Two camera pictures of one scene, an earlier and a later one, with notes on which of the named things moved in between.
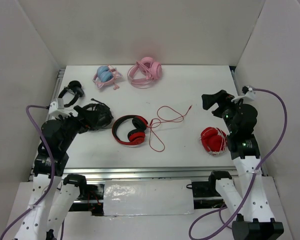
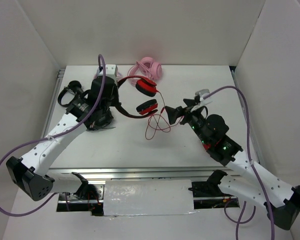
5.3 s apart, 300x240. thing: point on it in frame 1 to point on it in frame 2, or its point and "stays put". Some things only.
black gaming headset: x=105 y=115 stays put
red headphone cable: x=156 y=126 to x=158 y=121
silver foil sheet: x=133 y=197 stays put
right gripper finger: x=221 y=95 to x=189 y=102
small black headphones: x=75 y=87 stays put
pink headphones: x=143 y=72 stays put
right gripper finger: x=208 y=101 to x=174 y=113
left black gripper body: x=82 y=124 to x=112 y=100
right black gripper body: x=226 y=110 to x=194 y=118
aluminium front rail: x=148 y=173 stays put
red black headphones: x=136 y=136 to x=145 y=87
